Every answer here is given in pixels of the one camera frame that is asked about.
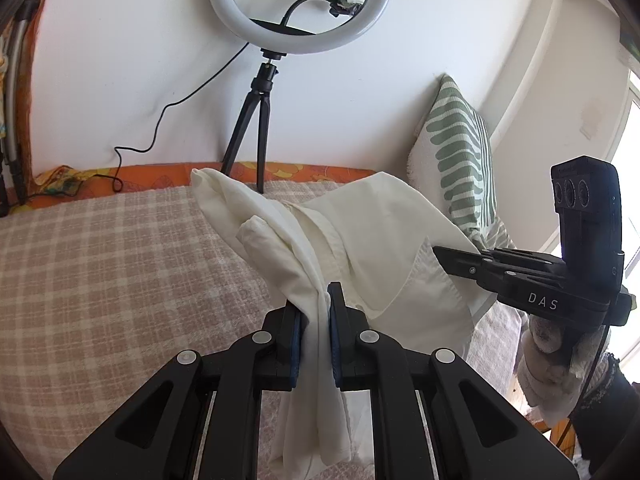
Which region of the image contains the person's right hand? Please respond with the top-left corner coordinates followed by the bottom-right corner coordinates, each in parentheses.
top-left (515, 312), bottom-right (608, 423)

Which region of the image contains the white ring light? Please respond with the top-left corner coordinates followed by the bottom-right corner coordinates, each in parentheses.
top-left (207, 0), bottom-right (393, 55)

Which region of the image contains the thin striped cushion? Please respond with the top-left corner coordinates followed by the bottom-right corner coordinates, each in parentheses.
top-left (465, 222), bottom-right (519, 261)

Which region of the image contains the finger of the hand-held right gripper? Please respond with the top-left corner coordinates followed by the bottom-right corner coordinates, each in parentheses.
top-left (432, 246), bottom-right (501, 293)
top-left (481, 247), bottom-right (563, 266)

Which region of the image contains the window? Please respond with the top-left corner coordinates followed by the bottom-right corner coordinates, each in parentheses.
top-left (555, 67), bottom-right (640, 361)

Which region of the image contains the green striped white pillow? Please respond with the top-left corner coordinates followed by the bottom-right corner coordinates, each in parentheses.
top-left (407, 74), bottom-right (498, 238)

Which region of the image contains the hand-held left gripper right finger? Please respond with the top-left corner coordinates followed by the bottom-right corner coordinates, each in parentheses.
top-left (326, 282), bottom-right (576, 480)

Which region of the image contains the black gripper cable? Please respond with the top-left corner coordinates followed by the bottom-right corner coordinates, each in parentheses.
top-left (552, 325), bottom-right (612, 453)

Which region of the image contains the bed with plaid cover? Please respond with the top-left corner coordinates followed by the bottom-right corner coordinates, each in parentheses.
top-left (0, 180), bottom-right (526, 480)

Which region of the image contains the white shirt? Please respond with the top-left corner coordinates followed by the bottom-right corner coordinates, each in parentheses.
top-left (190, 167), bottom-right (476, 480)

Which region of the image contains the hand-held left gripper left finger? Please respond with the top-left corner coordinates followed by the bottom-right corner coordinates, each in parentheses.
top-left (52, 305), bottom-right (303, 480)

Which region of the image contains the black ring light cable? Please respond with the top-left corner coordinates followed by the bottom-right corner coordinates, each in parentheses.
top-left (112, 42), bottom-right (251, 194)

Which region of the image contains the person's right forearm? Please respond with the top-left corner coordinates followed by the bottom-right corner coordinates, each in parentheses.
top-left (570, 352), bottom-right (637, 476)

